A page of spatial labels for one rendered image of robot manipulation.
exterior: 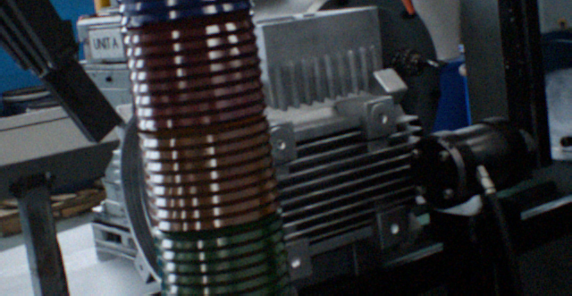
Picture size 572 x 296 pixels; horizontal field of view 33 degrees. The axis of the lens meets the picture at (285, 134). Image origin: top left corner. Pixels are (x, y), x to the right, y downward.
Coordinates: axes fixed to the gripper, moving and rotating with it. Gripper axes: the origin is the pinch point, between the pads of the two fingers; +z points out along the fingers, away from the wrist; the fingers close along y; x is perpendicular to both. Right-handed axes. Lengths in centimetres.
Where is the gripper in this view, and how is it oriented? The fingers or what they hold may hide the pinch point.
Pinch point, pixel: (81, 99)
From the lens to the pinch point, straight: 80.9
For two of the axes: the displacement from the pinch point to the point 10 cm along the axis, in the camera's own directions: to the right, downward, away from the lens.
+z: 5.1, 7.5, 4.2
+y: -5.9, -0.5, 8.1
